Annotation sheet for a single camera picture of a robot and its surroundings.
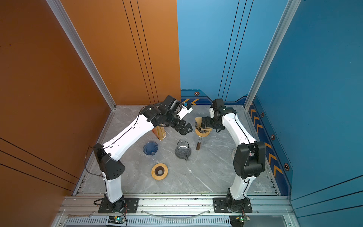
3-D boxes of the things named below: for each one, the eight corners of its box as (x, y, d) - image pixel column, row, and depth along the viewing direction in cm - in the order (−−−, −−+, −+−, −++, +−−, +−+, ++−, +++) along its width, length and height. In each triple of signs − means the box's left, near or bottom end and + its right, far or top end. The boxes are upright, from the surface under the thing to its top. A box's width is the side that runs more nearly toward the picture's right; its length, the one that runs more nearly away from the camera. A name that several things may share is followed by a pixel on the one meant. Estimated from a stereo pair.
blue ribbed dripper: (144, 155, 94) (142, 150, 89) (146, 146, 98) (144, 141, 93) (158, 155, 94) (157, 150, 89) (159, 146, 98) (158, 141, 93)
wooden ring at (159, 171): (150, 180, 84) (150, 179, 82) (153, 165, 90) (152, 163, 88) (167, 180, 84) (167, 179, 82) (169, 164, 90) (168, 163, 87)
